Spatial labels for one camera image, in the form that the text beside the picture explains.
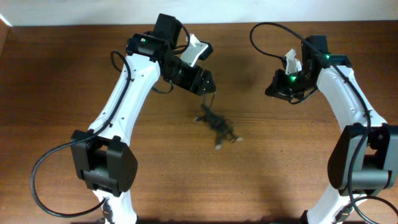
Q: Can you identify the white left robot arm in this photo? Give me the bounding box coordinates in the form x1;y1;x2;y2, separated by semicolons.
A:
71;14;216;223

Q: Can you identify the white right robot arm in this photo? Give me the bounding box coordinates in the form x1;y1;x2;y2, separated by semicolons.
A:
265;35;397;223

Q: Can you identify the black cable bundle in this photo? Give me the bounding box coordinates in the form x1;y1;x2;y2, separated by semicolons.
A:
194;91;244;151

